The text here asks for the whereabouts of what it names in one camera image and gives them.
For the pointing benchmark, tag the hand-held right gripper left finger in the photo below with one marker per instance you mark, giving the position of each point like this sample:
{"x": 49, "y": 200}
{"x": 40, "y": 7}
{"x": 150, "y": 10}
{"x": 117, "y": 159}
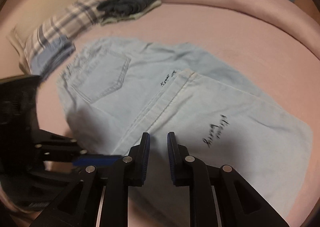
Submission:
{"x": 146, "y": 159}

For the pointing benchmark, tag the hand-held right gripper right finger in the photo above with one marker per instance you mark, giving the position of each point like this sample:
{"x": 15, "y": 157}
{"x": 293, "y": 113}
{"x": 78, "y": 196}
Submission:
{"x": 171, "y": 159}

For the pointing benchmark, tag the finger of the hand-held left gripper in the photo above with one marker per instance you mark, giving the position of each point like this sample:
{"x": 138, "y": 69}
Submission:
{"x": 95, "y": 160}

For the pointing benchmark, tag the light blue strawberry pants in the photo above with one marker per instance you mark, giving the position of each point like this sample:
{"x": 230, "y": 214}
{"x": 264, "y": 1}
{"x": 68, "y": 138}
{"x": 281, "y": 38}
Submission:
{"x": 200, "y": 107}

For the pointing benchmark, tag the folded blue jeans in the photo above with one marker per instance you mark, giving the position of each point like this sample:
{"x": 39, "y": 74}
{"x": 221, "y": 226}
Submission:
{"x": 50, "y": 54}

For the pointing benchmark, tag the folded light green garment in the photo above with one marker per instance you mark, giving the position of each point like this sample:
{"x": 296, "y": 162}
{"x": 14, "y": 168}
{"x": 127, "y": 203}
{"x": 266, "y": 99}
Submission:
{"x": 140, "y": 15}

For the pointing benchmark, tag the large plaid pillow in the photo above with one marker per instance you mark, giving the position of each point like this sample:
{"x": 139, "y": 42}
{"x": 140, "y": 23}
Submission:
{"x": 65, "y": 20}

